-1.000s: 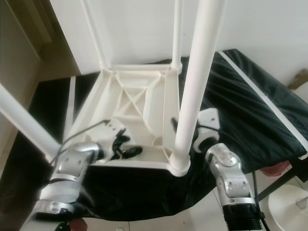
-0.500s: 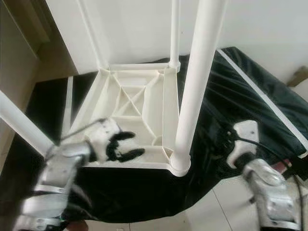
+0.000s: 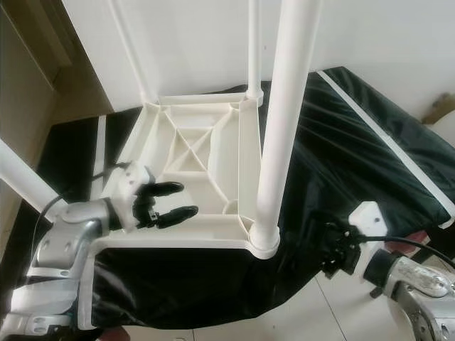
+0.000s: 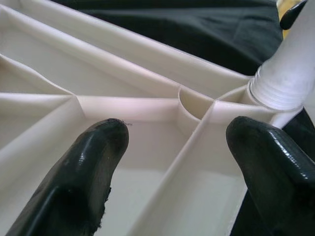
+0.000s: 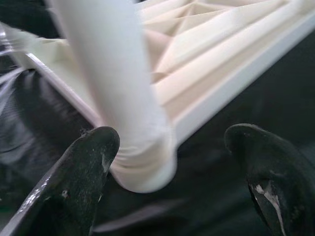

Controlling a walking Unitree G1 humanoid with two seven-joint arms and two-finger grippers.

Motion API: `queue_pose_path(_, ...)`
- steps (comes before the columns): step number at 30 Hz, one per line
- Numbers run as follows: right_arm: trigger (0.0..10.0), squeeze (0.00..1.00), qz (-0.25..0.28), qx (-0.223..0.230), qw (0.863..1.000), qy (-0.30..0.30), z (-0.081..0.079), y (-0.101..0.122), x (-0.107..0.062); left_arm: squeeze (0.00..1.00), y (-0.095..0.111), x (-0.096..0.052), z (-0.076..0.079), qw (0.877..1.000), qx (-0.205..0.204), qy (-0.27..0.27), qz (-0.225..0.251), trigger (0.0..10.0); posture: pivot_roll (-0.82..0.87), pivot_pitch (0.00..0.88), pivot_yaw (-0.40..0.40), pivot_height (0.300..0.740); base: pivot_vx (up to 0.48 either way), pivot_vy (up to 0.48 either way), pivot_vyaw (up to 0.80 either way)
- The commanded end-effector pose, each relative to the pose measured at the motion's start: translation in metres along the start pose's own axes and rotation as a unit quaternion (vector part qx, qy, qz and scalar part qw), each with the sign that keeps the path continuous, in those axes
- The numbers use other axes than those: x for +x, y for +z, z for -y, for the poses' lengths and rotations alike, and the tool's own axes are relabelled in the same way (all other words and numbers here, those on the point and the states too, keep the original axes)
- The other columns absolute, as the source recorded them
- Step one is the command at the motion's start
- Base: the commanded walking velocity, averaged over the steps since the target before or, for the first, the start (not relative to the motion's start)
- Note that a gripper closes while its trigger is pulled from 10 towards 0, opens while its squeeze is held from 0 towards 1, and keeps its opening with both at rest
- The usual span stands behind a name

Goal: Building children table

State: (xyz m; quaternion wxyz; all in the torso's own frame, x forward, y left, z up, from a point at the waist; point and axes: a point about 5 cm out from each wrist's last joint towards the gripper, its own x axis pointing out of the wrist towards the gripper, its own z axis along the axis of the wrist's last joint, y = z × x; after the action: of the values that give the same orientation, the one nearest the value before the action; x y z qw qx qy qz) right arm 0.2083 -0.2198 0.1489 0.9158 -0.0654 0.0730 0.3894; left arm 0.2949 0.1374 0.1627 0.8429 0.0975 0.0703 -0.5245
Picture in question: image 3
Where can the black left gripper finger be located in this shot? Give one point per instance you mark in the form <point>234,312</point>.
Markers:
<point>167,189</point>
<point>179,216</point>

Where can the white plastic table leg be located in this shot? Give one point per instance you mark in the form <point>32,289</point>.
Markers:
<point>131,50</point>
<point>288,121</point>
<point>28,181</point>
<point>254,50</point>

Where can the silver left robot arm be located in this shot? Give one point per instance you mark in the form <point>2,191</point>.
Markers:
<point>64,249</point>

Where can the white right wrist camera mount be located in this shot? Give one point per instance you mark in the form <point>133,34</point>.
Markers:
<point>368,222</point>

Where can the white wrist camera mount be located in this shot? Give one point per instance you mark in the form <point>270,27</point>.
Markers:
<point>128,186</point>
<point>368,222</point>

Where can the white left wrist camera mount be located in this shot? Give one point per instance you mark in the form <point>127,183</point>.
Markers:
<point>128,186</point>

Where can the brown fuzzy object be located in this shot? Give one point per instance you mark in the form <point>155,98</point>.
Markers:
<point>439,110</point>

